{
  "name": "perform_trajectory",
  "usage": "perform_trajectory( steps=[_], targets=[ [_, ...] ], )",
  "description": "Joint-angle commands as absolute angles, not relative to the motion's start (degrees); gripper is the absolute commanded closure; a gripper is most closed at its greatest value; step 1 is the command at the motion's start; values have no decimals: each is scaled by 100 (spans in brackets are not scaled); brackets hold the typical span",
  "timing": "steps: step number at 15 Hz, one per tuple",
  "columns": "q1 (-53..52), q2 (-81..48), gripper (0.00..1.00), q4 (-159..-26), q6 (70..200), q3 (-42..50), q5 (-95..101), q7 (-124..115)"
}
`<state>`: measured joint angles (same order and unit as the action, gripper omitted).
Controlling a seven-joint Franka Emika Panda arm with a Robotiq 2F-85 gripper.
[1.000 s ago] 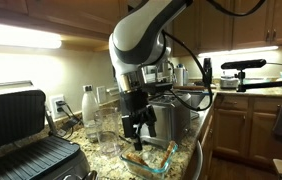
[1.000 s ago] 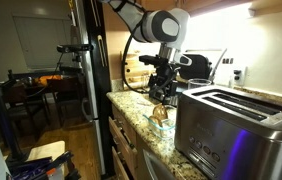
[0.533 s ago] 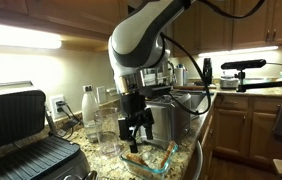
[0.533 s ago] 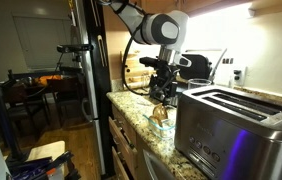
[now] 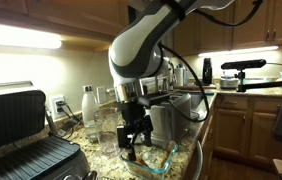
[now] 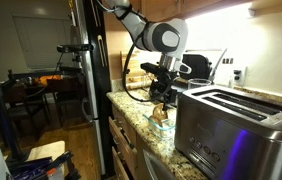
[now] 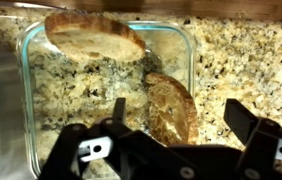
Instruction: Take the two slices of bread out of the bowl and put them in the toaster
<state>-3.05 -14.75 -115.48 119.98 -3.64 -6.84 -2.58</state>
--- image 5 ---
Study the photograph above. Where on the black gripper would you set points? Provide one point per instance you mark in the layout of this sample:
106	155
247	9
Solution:
132	113

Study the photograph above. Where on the toasted bread slice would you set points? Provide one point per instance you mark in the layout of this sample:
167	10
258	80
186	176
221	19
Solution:
141	161
168	153

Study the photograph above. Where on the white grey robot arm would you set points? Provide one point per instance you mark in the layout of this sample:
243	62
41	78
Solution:
144	43

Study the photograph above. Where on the stainless steel toaster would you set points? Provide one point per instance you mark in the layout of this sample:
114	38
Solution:
172	116

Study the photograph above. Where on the tall clear glass cup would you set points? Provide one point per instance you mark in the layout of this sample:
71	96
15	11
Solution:
107	140

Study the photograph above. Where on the square clear glass dish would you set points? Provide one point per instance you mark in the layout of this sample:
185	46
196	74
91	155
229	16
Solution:
154	166

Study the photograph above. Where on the clear plastic water bottle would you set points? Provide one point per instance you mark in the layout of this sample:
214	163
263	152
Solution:
89	113

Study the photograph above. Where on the black tall grinder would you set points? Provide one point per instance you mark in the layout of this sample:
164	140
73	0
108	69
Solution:
207	70

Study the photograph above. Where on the small white countertop appliance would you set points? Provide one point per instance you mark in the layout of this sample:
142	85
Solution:
229	81

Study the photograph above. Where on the wooden lower cabinets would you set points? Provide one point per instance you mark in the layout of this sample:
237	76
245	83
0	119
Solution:
244	130

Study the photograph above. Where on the black panini grill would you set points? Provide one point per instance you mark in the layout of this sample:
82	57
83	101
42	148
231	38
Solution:
14	116

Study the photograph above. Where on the thin under-cabinet light strip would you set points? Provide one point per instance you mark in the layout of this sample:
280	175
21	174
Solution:
241	51

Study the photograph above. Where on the long under-cabinet light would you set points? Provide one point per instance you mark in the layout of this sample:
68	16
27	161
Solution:
17	35

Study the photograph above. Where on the white wall outlet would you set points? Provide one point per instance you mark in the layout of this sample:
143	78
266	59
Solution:
57	106

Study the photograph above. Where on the black stereo camera bar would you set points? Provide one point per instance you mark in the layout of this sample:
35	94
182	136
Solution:
244	64

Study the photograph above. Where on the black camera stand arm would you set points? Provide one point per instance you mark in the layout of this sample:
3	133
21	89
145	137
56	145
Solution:
264	85

